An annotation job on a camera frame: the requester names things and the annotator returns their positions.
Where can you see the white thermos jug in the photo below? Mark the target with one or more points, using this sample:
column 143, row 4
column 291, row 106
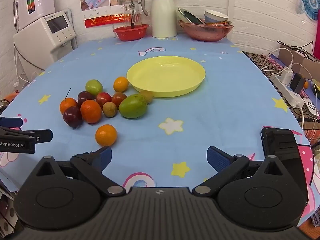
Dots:
column 163, row 15

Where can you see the brown cardboard box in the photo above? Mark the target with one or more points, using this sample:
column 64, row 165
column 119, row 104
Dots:
column 302, row 62

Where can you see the green plates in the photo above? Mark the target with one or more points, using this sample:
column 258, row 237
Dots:
column 180, row 15

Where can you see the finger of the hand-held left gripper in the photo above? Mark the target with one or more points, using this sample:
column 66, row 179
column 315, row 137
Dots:
column 37, row 135
column 11, row 122

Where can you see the small orange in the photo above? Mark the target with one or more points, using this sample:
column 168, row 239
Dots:
column 121, row 84

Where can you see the black power adapter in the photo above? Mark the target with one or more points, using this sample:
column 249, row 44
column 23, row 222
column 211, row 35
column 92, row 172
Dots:
column 297, row 83

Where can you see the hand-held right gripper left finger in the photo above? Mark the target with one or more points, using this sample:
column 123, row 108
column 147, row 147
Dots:
column 106, row 156

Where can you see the red plastic basket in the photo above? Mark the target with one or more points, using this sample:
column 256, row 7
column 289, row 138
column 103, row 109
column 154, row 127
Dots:
column 131, row 33

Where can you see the round green fruit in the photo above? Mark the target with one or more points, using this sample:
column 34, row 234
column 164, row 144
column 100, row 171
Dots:
column 94, row 87

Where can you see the patterned rim bowl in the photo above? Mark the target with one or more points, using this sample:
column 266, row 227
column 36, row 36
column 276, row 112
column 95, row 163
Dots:
column 220, row 23

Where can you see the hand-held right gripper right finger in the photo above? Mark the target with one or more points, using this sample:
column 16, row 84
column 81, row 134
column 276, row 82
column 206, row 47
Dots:
column 217, row 158

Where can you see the leopard patterned cloth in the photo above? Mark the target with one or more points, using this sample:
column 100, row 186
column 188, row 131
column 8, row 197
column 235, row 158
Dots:
column 257, row 60

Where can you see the red plum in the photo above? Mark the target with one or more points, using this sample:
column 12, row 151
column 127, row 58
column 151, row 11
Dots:
column 119, row 99

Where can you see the white appliance with screen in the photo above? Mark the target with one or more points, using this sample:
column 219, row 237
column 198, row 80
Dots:
column 40, row 40

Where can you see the brown round fruit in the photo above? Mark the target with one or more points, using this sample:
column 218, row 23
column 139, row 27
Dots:
column 109, row 109
column 147, row 96

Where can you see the red apple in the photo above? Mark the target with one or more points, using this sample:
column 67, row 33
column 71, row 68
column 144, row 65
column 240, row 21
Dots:
column 103, row 99

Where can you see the orange with stem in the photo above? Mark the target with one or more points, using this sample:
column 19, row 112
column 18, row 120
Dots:
column 67, row 104

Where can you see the large green mango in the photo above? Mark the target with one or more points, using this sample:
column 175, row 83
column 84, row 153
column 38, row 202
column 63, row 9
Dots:
column 132, row 107

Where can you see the clear glass jar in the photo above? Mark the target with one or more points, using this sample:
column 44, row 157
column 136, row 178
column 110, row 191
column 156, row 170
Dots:
column 132, row 15

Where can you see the round blue fan decoration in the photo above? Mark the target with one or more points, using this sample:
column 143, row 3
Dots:
column 311, row 0

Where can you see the blue and white bowl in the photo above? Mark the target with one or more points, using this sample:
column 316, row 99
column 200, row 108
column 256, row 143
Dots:
column 215, row 17

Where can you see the yellow plastic plate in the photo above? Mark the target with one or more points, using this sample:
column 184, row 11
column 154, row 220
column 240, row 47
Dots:
column 166, row 76

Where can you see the white charger plug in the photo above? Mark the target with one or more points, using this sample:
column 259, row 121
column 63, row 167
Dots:
column 287, row 76

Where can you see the round orange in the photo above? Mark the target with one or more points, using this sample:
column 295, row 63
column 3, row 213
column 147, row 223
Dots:
column 106, row 135

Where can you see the white wall water purifier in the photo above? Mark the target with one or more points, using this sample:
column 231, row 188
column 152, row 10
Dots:
column 35, row 0

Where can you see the pink glass bowl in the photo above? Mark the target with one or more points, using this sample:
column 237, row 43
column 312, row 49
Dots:
column 206, row 33

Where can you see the white round device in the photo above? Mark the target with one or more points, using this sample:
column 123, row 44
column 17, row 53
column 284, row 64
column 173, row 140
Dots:
column 311, row 107

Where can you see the white power strip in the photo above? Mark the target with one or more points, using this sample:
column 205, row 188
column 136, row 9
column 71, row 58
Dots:
column 293, row 96

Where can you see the blue star printed tablecloth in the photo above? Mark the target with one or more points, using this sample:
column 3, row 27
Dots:
column 200, row 115

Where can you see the dark purple plum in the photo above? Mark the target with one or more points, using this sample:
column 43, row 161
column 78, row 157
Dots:
column 72, row 117
column 83, row 97

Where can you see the deep orange tangerine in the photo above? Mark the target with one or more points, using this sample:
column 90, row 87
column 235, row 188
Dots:
column 91, row 111

